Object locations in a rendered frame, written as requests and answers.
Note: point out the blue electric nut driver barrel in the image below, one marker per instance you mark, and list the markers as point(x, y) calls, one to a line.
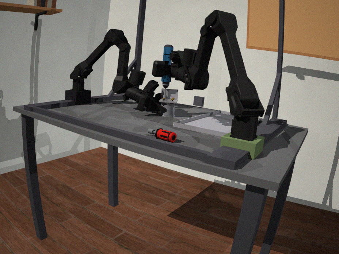
point(166, 79)

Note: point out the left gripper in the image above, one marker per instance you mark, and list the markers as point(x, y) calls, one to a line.
point(161, 68)

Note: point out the white shallow rectangular tray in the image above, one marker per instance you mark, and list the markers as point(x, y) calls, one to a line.
point(216, 123)

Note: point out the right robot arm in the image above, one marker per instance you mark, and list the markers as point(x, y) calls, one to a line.
point(121, 84)

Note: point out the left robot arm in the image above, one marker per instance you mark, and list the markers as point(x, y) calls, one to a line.
point(244, 102)

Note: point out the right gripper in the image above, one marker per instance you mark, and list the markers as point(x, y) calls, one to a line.
point(152, 103)

